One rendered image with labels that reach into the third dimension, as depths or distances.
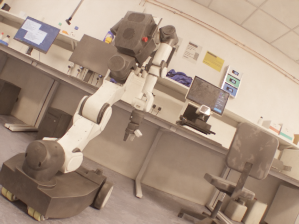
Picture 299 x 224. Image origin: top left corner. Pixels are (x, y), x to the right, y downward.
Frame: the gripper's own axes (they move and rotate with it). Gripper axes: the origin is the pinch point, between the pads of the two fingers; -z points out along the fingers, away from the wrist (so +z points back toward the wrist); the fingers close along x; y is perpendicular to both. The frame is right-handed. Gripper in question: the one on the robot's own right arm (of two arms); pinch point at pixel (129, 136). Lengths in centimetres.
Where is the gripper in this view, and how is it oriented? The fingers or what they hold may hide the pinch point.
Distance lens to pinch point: 150.3
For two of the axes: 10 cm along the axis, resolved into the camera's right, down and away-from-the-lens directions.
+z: 3.6, -9.3, -0.3
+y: -8.7, -3.4, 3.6
